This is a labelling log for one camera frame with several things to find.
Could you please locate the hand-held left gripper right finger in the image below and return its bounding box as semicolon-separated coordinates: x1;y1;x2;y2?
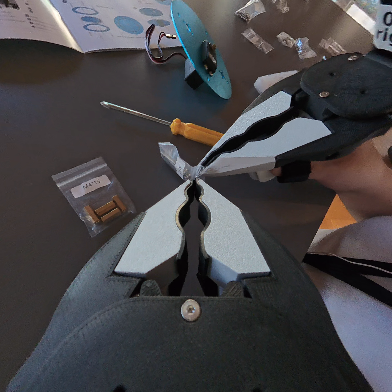
195;178;271;297

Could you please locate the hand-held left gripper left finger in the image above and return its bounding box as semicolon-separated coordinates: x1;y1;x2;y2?
114;180;196;296

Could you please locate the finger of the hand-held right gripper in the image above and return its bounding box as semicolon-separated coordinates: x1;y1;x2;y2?
202;118;333;183
197;91;302;169

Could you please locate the yellow-handled screwdriver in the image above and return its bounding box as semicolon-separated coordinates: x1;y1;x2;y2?
100;101;225;147

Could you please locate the clear bag of brass standoffs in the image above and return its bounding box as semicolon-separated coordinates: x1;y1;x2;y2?
51;157;137;239

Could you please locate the clear bag of long screws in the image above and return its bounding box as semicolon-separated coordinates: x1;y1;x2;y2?
158;141;204;181

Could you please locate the dark grey desk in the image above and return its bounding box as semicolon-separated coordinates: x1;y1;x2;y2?
0;0;377;391

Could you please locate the person's right hand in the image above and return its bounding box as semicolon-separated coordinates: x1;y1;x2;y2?
271;135;392;196

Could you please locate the small clear plastic bag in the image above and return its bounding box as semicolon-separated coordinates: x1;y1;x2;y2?
276;31;296;48
318;38;346;56
241;28;274;54
294;37;318;59

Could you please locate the black servo motor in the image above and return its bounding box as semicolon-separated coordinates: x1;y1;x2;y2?
184;40;218;90

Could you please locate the clear bag of black screws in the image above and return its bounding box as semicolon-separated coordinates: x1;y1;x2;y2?
234;0;266;24

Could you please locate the teal round plate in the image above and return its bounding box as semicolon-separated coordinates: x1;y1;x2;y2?
170;0;232;100

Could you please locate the person's white shirt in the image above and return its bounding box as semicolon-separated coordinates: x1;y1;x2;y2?
302;214;392;392

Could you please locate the open instruction booklet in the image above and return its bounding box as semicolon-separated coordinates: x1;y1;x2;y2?
0;0;184;54

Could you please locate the black lanyard strap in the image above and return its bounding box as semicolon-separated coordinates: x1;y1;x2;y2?
303;253;392;307

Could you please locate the servo wire cable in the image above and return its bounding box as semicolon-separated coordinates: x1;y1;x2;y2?
145;24;188;65

